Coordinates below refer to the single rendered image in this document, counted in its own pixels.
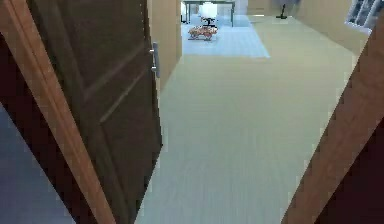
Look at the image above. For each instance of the dark brown room door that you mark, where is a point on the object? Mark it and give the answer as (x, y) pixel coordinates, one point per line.
(100, 83)

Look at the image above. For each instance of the grey table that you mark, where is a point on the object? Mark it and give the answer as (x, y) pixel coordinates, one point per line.
(213, 3)

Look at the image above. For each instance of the orange patterned cushion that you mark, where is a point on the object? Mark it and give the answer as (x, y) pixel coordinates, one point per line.
(202, 32)

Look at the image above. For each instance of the white office chair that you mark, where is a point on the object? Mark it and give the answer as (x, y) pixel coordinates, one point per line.
(209, 13)

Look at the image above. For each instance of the black floor lamp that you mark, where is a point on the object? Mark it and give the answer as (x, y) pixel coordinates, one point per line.
(282, 11)

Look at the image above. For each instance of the white framed wall picture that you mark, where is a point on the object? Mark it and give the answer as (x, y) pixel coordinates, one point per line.
(363, 13)

